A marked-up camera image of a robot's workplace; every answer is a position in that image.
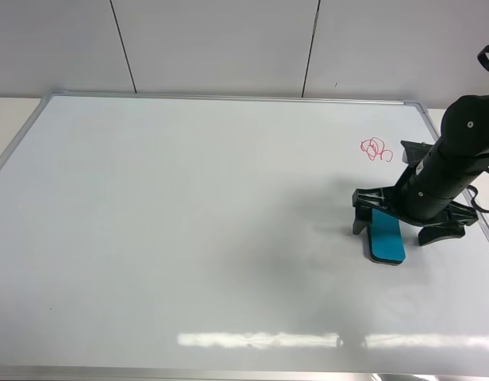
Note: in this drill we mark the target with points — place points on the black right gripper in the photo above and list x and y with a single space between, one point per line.
435 229

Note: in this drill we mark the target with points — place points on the blue whiteboard eraser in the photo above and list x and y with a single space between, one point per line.
385 243

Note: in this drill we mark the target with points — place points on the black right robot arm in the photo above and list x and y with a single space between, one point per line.
425 193

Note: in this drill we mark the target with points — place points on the red marker scribble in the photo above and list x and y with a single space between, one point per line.
375 149

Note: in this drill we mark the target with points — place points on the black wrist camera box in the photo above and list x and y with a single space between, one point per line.
413 152

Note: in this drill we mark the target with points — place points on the white whiteboard with aluminium frame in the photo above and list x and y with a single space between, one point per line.
211 238

